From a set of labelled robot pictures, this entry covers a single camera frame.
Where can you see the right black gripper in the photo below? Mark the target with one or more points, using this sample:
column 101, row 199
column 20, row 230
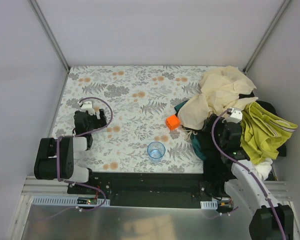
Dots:
column 223, row 125

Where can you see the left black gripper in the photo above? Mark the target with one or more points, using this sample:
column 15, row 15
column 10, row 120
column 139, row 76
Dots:
column 90, row 119

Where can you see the yellow-green cloth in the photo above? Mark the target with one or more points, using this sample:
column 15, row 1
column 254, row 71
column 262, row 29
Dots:
column 263, row 133

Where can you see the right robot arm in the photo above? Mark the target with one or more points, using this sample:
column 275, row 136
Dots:
column 270, row 220

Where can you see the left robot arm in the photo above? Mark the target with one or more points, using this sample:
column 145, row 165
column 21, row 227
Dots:
column 55, row 157

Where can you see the black cloth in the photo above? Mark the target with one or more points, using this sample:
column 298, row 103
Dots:
column 215, row 171

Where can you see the teal cloth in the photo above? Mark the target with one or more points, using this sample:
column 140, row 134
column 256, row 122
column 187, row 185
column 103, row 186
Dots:
column 191, row 135

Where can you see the cream cloth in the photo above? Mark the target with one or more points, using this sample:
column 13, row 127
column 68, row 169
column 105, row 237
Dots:
column 221, row 88

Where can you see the white cloth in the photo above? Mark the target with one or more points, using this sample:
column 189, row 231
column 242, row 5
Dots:
column 264, row 168

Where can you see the floral patterned table mat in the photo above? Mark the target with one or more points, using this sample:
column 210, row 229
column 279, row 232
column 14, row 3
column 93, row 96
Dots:
column 137, row 100

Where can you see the orange cube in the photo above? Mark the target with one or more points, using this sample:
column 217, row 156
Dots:
column 172, row 122

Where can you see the blue transparent plastic cup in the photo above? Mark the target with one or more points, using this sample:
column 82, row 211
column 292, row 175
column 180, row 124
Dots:
column 156, row 150

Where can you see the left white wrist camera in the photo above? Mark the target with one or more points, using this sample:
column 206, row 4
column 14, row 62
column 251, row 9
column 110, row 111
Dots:
column 88, row 108

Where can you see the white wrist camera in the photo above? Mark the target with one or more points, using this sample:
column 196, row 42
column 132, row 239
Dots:
column 88, row 108
column 235, row 115

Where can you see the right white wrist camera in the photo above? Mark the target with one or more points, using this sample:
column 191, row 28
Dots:
column 235, row 115

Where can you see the right white cable duct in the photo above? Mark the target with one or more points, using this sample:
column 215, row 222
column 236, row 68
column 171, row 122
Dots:
column 209, row 205

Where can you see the white cable duct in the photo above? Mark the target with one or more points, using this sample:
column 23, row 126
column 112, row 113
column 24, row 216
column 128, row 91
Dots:
column 70, row 201
column 209, row 205

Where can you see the aluminium rail frame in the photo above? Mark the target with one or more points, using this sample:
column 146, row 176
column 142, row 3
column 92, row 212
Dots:
column 35, row 187

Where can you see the left white cable duct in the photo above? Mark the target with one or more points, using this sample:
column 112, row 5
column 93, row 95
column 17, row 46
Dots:
column 70, row 201

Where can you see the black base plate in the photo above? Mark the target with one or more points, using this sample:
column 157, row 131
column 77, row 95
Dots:
column 154, row 190

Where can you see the left aluminium corner post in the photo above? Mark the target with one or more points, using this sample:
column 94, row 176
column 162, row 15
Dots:
column 49, row 33

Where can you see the aluminium corner post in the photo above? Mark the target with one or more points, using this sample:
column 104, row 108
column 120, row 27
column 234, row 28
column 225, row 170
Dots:
column 49, row 33
column 267, row 34

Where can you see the right aluminium corner post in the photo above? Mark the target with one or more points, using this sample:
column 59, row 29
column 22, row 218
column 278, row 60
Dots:
column 267, row 34

